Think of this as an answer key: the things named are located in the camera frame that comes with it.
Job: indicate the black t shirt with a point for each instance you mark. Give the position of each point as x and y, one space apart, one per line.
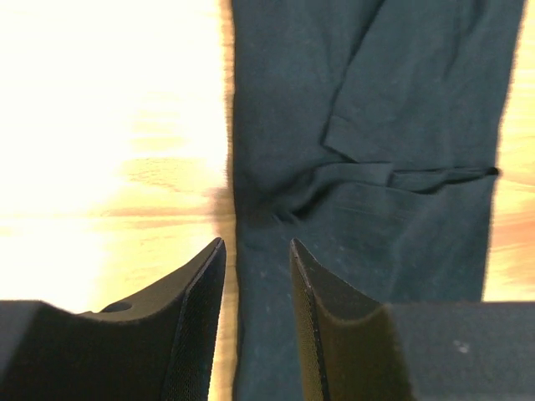
368 131

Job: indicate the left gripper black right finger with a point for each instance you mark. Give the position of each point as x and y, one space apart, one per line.
352 347

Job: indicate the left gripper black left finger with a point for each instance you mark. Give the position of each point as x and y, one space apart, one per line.
156 344

